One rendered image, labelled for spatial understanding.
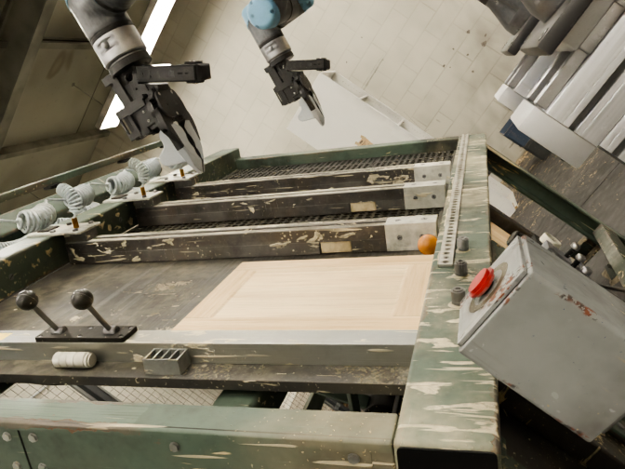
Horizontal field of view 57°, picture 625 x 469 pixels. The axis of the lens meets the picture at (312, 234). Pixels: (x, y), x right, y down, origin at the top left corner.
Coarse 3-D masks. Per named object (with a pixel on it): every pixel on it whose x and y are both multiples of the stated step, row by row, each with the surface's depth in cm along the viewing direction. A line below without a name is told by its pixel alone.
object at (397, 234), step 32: (64, 192) 167; (64, 224) 177; (96, 224) 172; (288, 224) 154; (320, 224) 151; (352, 224) 146; (384, 224) 142; (416, 224) 140; (96, 256) 168; (128, 256) 165; (160, 256) 162; (192, 256) 160; (224, 256) 157; (256, 256) 154
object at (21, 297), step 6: (18, 294) 104; (24, 294) 104; (30, 294) 104; (36, 294) 105; (18, 300) 103; (24, 300) 103; (30, 300) 104; (36, 300) 105; (18, 306) 104; (24, 306) 103; (30, 306) 104; (36, 306) 106; (36, 312) 107; (42, 312) 108; (42, 318) 108; (48, 318) 109; (48, 324) 110; (54, 324) 110; (54, 330) 111; (60, 330) 111
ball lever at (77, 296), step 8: (80, 288) 101; (72, 296) 100; (80, 296) 100; (88, 296) 100; (72, 304) 100; (80, 304) 100; (88, 304) 101; (96, 312) 104; (104, 320) 106; (104, 328) 108; (112, 328) 108
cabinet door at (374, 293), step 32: (416, 256) 133; (224, 288) 130; (256, 288) 128; (288, 288) 126; (320, 288) 123; (352, 288) 121; (384, 288) 118; (416, 288) 115; (192, 320) 116; (224, 320) 114; (256, 320) 112; (288, 320) 110; (320, 320) 108; (352, 320) 106; (384, 320) 104; (416, 320) 102
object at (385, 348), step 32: (0, 352) 115; (32, 352) 113; (96, 352) 108; (128, 352) 106; (192, 352) 102; (224, 352) 100; (256, 352) 98; (288, 352) 97; (320, 352) 95; (352, 352) 93; (384, 352) 92
